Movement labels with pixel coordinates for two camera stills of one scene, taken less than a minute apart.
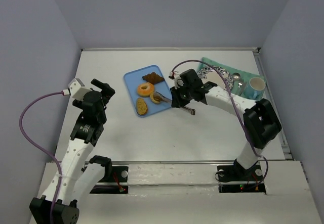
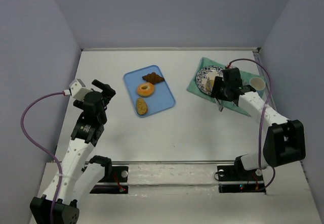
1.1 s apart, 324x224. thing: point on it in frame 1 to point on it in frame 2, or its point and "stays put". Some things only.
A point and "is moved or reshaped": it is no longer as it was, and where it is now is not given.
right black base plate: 236,179 stays put
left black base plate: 119,174 stays put
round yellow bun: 152,96 is moved or reshaped
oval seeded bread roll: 142,106 stays put
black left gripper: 105,89 stays put
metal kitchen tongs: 158,97 is moved or reshaped
